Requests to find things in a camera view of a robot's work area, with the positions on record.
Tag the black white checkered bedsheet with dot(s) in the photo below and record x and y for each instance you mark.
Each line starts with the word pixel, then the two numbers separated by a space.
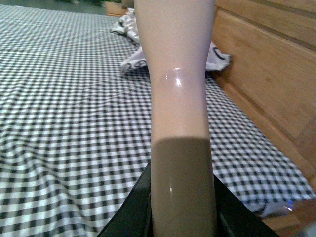
pixel 75 134

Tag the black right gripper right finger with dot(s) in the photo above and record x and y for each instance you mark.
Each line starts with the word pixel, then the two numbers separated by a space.
pixel 234 219

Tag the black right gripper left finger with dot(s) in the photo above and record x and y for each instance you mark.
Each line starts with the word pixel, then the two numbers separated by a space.
pixel 134 217

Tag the wooden bed frame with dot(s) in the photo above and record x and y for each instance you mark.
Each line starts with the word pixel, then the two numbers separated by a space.
pixel 273 80

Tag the beige hand brush black bristles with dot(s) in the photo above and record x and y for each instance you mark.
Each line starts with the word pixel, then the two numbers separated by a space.
pixel 175 36

